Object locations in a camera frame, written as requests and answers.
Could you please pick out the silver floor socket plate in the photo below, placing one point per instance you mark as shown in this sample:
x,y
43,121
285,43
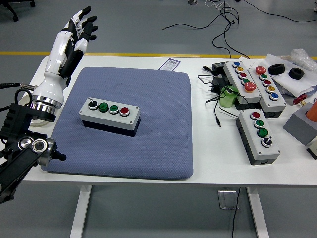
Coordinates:
x,y
226,198

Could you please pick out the green plastic holder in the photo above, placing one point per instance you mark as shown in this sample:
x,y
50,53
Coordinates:
x,y
226,100

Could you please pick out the grey block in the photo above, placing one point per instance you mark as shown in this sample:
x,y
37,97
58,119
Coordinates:
x,y
299,129

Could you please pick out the white shallow bowl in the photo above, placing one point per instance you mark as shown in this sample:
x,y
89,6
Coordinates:
x,y
37,124

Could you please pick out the grey four-button box black base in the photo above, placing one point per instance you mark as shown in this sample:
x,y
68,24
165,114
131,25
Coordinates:
x,y
109,119

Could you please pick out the white table leg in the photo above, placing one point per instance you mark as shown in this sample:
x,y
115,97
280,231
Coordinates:
x,y
258,213
80,213

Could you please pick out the small red tool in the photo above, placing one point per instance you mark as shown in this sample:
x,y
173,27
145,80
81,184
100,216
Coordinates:
x,y
299,100

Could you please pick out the clear bubble wrap bag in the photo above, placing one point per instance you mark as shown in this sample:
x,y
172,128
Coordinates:
x,y
301,57

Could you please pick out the black cylindrical connector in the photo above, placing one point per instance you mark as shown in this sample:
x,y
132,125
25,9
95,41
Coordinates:
x,y
207,68

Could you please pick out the black office chair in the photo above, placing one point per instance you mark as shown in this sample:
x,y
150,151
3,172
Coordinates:
x,y
13,7

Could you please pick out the grey five-button control box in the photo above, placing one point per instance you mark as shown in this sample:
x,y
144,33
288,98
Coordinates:
x,y
278,104
234,74

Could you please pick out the orange cylinder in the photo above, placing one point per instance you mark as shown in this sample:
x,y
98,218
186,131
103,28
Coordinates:
x,y
313,112

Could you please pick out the grey floor object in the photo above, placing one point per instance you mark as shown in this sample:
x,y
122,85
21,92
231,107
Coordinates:
x,y
192,2

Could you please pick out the black power adapter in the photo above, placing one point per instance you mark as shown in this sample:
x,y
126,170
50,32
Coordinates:
x,y
221,80
219,67

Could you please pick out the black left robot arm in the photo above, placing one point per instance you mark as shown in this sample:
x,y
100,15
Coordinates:
x,y
17,119

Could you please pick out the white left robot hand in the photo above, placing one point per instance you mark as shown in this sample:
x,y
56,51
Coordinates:
x,y
53,74

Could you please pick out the small white black box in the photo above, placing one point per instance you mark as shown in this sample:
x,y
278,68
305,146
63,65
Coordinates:
x,y
313,150

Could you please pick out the blue-grey padded mat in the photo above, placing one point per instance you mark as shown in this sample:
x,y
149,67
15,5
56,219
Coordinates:
x,y
153,143

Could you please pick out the purple white label tag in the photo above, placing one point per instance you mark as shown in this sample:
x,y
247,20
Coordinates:
x,y
170,64

